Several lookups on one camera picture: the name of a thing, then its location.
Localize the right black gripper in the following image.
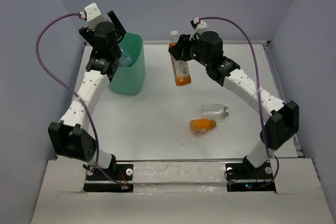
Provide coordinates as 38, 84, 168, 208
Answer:
168, 32, 211, 67

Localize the tall orange label bottle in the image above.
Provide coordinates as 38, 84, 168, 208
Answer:
169, 30, 192, 87

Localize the white green label bottle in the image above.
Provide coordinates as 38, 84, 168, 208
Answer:
119, 51, 132, 68

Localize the clear jar silver lid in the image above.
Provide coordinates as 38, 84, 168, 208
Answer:
201, 104, 229, 121

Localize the short orange juice bottle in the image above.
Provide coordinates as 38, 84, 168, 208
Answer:
190, 119, 217, 134

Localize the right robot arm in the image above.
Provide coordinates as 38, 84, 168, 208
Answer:
169, 31, 299, 178

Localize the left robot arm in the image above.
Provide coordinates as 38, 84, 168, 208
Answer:
48, 10, 126, 179

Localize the green plastic bin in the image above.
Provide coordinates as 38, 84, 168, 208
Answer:
109, 33, 145, 95

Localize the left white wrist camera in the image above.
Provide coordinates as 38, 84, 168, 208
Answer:
85, 3, 106, 30

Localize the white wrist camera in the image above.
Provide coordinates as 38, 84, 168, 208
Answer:
85, 3, 106, 30
190, 17, 208, 40

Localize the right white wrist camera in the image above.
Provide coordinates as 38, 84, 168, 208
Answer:
190, 17, 208, 40

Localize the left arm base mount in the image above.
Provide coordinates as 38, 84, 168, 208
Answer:
82, 162, 134, 193

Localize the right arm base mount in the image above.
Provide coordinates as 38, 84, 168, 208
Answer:
224, 162, 276, 193

